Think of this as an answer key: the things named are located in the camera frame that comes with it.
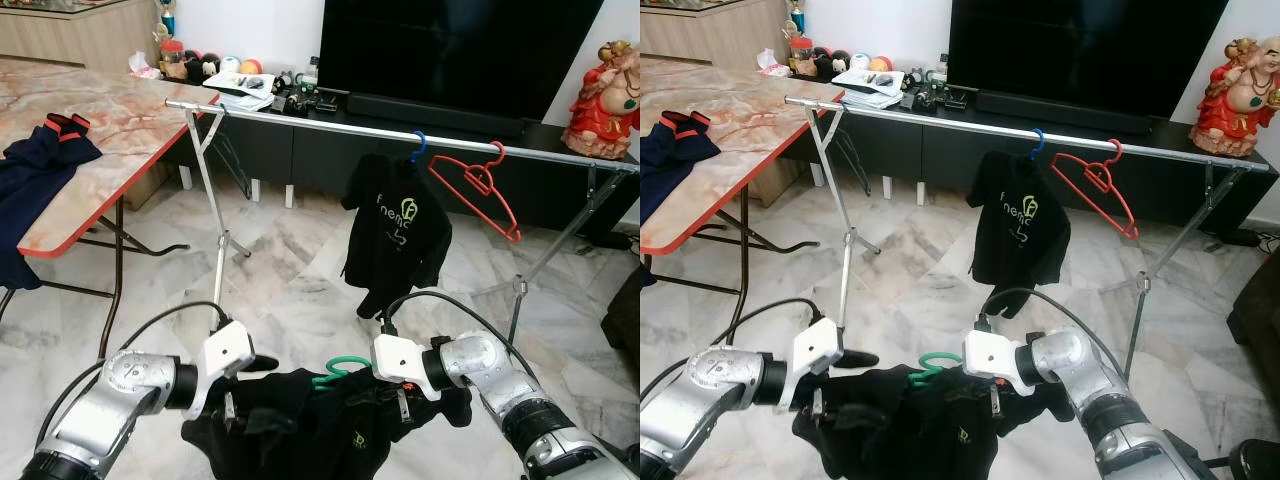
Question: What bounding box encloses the red laughing Buddha statue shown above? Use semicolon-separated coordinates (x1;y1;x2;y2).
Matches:
562;40;640;161
1190;35;1280;159

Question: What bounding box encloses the black soundbar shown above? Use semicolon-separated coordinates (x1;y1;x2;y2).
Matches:
345;92;528;138
975;90;1153;134

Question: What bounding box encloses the black TV cabinet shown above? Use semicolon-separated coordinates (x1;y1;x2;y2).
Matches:
160;72;640;251
790;72;1280;251

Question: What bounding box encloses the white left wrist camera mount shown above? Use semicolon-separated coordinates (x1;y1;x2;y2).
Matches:
188;320;256;421
780;317;846;411

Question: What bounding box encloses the green plastic hanger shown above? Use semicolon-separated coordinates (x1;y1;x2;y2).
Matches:
312;357;373;389
907;353;963;387

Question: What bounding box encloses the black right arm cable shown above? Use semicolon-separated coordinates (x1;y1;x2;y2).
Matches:
977;286;1121;351
380;290;536;371

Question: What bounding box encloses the black television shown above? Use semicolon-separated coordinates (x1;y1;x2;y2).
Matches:
947;0;1229;119
320;0;604;123

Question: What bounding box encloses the red plastic hanger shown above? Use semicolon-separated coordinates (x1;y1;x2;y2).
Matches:
1050;138;1141;241
428;140;523;244

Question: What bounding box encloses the light wooden sideboard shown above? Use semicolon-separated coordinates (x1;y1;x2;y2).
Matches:
0;0;163;73
640;0;796;66

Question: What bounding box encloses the marble folding table red edge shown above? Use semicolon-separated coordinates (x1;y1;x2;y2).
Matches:
640;55;843;336
0;55;223;359

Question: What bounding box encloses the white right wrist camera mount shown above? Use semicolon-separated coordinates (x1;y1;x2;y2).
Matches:
372;335;433;386
963;328;1023;383

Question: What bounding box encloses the stack of white papers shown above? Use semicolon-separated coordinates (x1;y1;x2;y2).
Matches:
832;68;906;108
203;72;276;111

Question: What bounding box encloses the navy shirt with red collar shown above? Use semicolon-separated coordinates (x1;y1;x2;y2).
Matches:
640;110;723;286
0;113;103;291

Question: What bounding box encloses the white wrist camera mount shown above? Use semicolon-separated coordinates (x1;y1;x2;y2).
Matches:
963;328;1023;383
780;317;846;411
372;335;433;386
188;320;256;421

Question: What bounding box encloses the silver metal clothes rack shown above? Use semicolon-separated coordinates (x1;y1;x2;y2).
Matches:
783;95;1273;379
163;98;640;346

